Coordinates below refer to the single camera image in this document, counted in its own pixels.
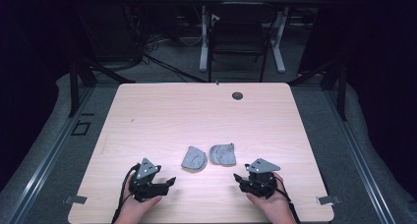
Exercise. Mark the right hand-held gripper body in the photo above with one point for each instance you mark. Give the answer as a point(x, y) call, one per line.
point(260, 184)

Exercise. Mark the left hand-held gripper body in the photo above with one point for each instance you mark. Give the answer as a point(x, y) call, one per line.
point(146, 188)

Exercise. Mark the grey sock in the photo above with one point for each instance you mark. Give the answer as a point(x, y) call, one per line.
point(223, 155)
point(194, 159)

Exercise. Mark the person's left hand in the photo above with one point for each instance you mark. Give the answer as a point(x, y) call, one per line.
point(131, 211)

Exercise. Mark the person's right hand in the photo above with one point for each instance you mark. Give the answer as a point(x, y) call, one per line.
point(278, 207)

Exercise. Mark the grey tape strip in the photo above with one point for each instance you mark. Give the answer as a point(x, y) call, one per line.
point(75, 199)
point(328, 200)

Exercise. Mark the dark round table grommet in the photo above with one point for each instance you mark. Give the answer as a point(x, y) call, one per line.
point(237, 96)

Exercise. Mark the black metal stand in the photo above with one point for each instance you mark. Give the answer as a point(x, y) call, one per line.
point(74, 86)
point(342, 93)

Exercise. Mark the white desk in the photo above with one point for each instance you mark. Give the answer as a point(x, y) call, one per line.
point(204, 53)

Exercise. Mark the black chair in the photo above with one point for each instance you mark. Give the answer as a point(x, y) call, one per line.
point(239, 37)

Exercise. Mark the dark curtain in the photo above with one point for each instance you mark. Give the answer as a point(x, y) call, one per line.
point(383, 70)
point(29, 53)

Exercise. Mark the aluminium floor rail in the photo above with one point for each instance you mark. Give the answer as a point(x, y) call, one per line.
point(360, 158)
point(49, 158)

